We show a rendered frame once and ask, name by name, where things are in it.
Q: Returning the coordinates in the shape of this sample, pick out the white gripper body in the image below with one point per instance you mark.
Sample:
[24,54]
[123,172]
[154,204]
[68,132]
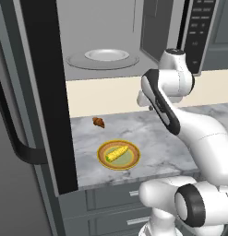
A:
[142,99]

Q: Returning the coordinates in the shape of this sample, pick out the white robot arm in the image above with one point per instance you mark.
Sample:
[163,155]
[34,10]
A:
[207,138]

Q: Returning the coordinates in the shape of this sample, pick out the yellow corn cob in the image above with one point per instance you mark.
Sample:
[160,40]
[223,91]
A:
[118,152]

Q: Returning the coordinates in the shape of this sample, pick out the grey microwave oven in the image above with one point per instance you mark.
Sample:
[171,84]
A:
[97,24]

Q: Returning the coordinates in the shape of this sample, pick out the black microwave door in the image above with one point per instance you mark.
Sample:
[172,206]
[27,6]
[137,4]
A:
[47,98]

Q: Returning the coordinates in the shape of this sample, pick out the brown croissant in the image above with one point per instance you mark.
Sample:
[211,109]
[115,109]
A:
[99,122]

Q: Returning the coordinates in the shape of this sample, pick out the white plate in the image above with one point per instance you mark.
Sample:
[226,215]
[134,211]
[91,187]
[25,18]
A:
[106,55]

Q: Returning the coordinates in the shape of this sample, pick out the yellow and green plate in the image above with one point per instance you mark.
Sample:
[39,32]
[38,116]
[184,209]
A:
[130,159]

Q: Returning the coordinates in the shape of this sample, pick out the grey glass turntable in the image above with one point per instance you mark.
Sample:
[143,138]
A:
[75,63]

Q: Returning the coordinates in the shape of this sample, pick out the grey drawer front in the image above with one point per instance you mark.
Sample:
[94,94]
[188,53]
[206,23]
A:
[109,198]
[109,222]

